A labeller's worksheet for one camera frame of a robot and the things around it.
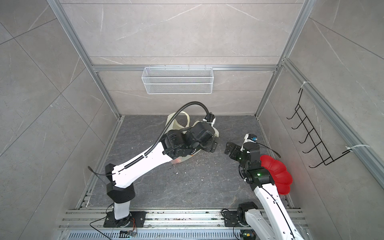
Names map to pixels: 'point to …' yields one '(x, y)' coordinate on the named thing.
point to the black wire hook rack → (327, 158)
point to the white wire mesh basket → (178, 80)
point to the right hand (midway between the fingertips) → (233, 144)
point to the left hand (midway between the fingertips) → (210, 133)
